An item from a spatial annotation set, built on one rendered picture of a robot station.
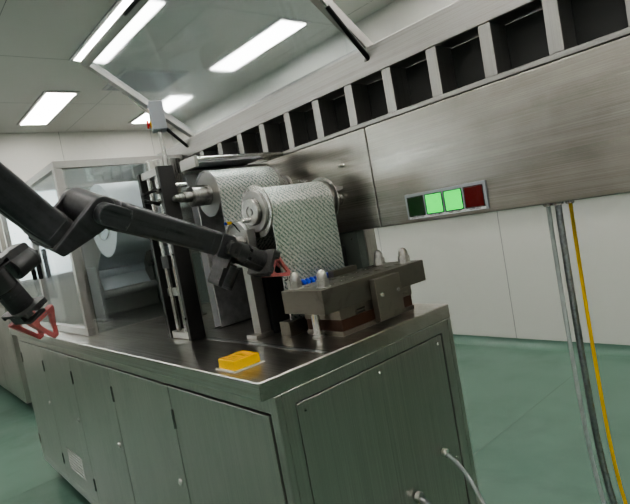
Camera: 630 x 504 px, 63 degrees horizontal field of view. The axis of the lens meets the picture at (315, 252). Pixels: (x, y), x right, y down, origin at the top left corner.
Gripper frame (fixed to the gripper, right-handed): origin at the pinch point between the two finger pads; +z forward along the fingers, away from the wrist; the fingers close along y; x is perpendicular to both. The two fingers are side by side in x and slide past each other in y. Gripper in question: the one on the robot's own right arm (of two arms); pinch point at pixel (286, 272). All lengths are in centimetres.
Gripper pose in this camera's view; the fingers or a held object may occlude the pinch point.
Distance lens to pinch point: 140.8
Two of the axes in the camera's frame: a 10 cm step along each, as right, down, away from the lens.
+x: 2.2, -9.4, 2.7
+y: 6.5, -0.7, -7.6
